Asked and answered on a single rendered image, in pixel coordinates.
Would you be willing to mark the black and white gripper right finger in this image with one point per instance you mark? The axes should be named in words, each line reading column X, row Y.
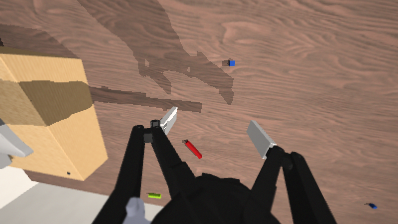
column 307, row 203

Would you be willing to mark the red rod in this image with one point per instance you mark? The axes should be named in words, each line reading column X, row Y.
column 193, row 149

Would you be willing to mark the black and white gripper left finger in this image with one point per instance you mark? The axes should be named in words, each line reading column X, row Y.
column 124, row 205

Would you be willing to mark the lime green rod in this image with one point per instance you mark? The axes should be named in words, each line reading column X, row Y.
column 154, row 195

